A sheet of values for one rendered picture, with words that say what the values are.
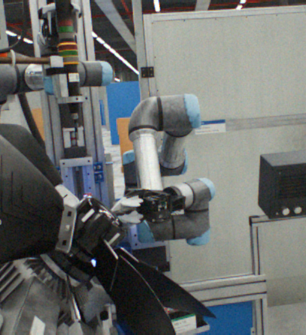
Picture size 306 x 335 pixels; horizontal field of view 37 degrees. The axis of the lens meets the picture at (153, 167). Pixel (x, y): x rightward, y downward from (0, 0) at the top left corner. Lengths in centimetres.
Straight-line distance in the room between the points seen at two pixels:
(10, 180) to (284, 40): 256
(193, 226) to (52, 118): 91
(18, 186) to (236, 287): 98
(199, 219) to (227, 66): 176
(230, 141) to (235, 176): 23
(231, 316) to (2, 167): 108
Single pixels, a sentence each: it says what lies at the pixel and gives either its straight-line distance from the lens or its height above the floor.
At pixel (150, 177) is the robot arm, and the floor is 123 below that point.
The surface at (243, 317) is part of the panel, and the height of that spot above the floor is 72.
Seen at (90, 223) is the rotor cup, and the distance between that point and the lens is 91.
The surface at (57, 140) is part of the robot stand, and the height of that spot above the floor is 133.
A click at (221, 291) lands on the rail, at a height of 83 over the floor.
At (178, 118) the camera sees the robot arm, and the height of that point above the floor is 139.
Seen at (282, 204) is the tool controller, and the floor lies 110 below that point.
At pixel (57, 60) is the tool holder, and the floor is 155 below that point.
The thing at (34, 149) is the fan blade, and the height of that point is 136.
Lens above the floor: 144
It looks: 8 degrees down
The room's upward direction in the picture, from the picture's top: 5 degrees counter-clockwise
